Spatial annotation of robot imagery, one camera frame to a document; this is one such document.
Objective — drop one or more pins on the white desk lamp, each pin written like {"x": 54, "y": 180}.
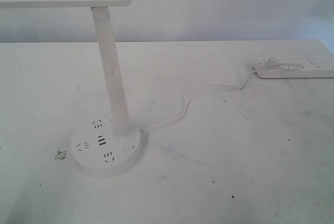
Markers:
{"x": 105, "y": 145}

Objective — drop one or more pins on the white plug in strip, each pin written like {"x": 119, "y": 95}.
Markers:
{"x": 271, "y": 63}

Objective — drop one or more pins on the white power strip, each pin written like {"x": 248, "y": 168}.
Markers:
{"x": 298, "y": 68}

